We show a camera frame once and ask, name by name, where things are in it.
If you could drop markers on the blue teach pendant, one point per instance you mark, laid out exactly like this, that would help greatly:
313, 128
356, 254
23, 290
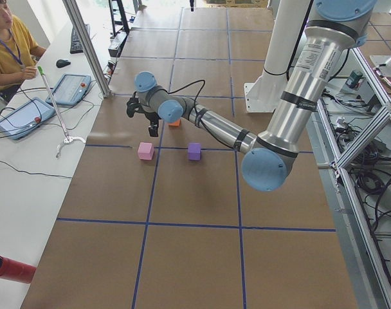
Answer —
25, 119
70, 89

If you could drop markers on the aluminium side frame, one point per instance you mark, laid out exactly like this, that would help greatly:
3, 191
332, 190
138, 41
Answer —
353, 128

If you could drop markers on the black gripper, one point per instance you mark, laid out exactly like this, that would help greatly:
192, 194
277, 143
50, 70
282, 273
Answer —
150, 118

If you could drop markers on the black keyboard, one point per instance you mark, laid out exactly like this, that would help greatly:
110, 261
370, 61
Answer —
75, 42

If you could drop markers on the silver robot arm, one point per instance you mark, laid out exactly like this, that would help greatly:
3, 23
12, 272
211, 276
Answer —
334, 26

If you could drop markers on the red cylinder tube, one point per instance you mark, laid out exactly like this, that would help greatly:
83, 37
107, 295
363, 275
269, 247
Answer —
16, 271

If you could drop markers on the far blue teach pendant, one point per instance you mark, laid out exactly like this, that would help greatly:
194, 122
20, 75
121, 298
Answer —
70, 89

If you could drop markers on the aluminium frame post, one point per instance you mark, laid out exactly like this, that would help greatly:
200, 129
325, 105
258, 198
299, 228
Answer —
78, 23

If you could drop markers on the black computer mouse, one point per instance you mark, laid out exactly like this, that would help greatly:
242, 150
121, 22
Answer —
61, 63

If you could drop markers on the orange foam cube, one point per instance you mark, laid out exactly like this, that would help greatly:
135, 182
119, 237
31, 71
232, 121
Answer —
177, 123

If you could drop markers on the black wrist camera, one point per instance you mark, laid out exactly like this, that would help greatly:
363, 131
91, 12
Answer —
133, 107

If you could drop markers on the purple foam cube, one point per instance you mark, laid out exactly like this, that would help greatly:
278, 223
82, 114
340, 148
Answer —
194, 151

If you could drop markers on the pink foam cube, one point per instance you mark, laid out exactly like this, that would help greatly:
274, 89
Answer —
145, 151

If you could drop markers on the near blue teach pendant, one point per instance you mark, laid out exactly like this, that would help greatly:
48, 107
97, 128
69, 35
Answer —
25, 119

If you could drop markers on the person in yellow shirt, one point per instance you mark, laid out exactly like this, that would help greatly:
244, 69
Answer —
19, 53

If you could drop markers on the green power adapter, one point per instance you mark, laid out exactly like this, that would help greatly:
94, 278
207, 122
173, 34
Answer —
354, 79

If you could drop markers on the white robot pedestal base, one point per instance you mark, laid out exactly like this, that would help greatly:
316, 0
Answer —
263, 95

